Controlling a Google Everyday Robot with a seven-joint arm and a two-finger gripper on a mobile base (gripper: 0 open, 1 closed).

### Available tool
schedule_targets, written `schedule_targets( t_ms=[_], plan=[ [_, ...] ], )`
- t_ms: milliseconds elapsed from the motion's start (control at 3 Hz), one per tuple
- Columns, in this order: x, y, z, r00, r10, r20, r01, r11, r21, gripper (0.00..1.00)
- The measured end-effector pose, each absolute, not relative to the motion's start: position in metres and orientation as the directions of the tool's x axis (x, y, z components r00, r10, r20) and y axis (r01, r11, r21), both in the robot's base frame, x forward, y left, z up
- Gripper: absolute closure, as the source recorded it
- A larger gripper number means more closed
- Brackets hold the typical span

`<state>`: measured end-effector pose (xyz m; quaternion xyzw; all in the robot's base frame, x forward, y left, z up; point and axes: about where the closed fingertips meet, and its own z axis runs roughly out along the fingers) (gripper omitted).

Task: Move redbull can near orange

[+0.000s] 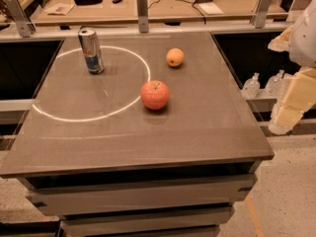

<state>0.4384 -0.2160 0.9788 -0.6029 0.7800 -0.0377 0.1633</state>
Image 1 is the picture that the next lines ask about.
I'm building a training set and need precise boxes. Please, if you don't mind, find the orange fruit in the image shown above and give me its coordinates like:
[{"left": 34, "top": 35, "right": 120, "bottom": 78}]
[{"left": 166, "top": 48, "right": 185, "bottom": 67}]

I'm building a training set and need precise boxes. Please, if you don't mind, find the silver blue redbull can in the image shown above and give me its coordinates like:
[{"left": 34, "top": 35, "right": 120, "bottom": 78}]
[{"left": 78, "top": 28, "right": 105, "bottom": 74}]

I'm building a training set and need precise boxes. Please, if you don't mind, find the clear plastic bottle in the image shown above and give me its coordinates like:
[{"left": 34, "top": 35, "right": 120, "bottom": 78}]
[
  {"left": 242, "top": 73, "right": 260, "bottom": 100},
  {"left": 265, "top": 70, "right": 284, "bottom": 97}
]

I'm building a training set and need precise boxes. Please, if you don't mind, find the metal bracket post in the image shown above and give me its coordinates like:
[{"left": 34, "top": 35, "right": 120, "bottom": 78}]
[
  {"left": 251, "top": 0, "right": 272, "bottom": 29},
  {"left": 1, "top": 0, "right": 36, "bottom": 38},
  {"left": 136, "top": 0, "right": 149, "bottom": 33}
]

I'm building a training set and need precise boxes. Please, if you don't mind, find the white paper right back table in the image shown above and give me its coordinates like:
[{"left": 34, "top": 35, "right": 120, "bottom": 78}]
[{"left": 199, "top": 2, "right": 223, "bottom": 15}]

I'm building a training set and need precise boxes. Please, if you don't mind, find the clear plastic bottle right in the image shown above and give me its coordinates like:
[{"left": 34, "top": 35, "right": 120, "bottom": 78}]
[{"left": 265, "top": 70, "right": 284, "bottom": 97}]

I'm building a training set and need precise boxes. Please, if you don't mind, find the paper sheet on back table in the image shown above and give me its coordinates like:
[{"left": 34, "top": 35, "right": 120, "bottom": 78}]
[{"left": 45, "top": 3, "right": 74, "bottom": 16}]

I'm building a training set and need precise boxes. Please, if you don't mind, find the left metal bracket post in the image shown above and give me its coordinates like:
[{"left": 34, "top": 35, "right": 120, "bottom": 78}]
[{"left": 1, "top": 0, "right": 36, "bottom": 38}]

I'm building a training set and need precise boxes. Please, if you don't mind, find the right metal bracket post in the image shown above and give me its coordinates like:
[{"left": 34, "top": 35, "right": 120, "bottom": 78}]
[{"left": 251, "top": 0, "right": 272, "bottom": 29}]

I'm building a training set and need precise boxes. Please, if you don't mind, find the small black remote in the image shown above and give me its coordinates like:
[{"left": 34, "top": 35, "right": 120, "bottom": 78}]
[{"left": 112, "top": 0, "right": 122, "bottom": 4}]

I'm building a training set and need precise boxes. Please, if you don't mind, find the clear plastic bottle left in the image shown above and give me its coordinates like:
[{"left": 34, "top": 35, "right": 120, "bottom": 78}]
[{"left": 242, "top": 73, "right": 260, "bottom": 100}]

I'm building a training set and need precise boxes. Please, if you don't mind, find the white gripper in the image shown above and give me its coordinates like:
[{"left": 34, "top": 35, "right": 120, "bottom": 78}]
[{"left": 268, "top": 0, "right": 316, "bottom": 135}]

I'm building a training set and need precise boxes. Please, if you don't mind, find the middle metal bracket post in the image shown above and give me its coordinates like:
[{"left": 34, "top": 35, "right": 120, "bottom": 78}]
[{"left": 136, "top": 0, "right": 149, "bottom": 33}]

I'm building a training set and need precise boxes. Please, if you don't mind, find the black object on back table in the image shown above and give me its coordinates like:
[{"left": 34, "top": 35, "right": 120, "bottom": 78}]
[{"left": 74, "top": 0, "right": 103, "bottom": 6}]

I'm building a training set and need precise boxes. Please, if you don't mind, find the red apple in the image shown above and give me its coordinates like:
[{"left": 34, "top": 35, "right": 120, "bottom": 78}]
[{"left": 140, "top": 80, "right": 170, "bottom": 111}]

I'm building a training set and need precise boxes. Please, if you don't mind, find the grey drawer cabinet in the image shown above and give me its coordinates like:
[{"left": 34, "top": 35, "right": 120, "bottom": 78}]
[{"left": 18, "top": 160, "right": 263, "bottom": 237}]

